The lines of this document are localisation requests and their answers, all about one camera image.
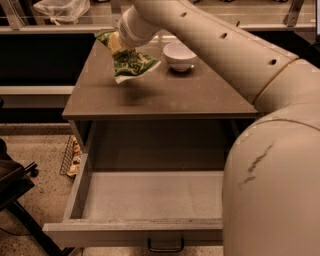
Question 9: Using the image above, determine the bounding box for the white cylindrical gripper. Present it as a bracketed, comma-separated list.
[107, 6, 160, 55]

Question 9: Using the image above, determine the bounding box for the green jalapeno chip bag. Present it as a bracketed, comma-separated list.
[96, 31, 161, 84]

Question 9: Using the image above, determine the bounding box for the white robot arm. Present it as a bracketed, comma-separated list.
[121, 0, 320, 256]

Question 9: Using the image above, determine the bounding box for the clear plastic bag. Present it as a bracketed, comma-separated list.
[33, 0, 90, 25]

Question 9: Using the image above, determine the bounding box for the grey counter cabinet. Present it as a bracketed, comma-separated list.
[63, 42, 258, 171]

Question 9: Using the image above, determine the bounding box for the open grey top drawer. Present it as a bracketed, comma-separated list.
[44, 153, 224, 247]

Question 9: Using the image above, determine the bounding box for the white ceramic bowl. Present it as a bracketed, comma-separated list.
[163, 42, 196, 72]

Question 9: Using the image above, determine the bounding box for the long shelf rack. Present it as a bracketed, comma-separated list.
[0, 0, 320, 109]

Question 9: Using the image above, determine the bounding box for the black office chair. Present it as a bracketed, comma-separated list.
[0, 139, 75, 256]

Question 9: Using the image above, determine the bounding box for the wire basket with snacks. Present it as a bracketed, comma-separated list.
[60, 135, 82, 180]

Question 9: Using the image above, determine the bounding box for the black drawer handle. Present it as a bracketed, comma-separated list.
[147, 238, 185, 253]

